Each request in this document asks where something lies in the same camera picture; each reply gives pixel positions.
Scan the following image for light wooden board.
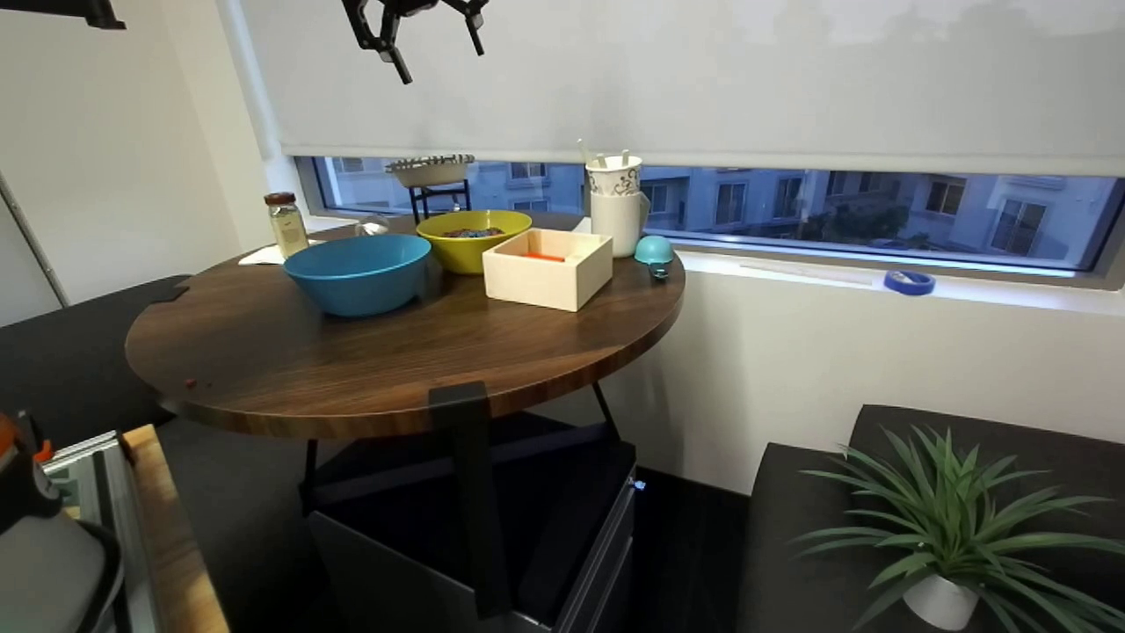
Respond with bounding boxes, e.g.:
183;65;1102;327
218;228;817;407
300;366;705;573
121;423;231;633

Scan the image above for yellow bowl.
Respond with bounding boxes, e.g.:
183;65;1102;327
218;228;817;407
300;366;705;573
410;206;538;283

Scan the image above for green potted plant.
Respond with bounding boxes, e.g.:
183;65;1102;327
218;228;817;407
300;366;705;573
795;423;1125;633

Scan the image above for colourful candies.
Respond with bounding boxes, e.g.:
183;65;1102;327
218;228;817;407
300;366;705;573
439;222;509;247

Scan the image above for white speckled paper cup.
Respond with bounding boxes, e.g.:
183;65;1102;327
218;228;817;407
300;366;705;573
580;149;648;199

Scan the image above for white patterned paper plate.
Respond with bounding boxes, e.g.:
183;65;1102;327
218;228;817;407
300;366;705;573
387;150;481;194

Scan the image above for black overhead fixture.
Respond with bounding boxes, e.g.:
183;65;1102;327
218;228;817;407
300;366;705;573
0;0;130;31

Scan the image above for window with grey frame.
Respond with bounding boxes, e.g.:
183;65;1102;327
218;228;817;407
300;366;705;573
293;150;1125;286

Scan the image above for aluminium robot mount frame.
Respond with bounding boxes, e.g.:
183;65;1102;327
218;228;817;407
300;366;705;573
38;427;134;555

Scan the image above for white roller blind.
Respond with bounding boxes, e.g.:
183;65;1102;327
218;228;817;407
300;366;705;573
241;0;1125;184

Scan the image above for black table leg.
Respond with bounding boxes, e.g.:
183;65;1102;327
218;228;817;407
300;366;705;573
427;380;518;623

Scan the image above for blue bowl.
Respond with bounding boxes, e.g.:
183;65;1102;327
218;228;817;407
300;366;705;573
283;228;437;324

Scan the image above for white mug with handle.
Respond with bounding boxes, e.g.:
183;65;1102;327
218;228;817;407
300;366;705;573
586;187;650;260

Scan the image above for spice jar brown lid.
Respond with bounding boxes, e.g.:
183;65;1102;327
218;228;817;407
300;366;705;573
262;189;314;260

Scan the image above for blue tape ring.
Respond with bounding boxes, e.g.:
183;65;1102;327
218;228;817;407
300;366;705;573
884;267;938;299

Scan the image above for light wooden box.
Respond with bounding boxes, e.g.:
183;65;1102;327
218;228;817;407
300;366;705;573
480;225;614;315

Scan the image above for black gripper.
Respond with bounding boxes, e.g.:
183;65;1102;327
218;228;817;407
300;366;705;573
338;0;496;88

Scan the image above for teal ball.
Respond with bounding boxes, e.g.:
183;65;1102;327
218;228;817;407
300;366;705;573
634;231;680;286

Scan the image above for black wire stand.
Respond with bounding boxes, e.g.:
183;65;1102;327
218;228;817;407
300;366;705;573
407;180;476;228

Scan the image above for white plant pot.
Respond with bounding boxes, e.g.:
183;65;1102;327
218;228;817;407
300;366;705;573
900;570;985;633

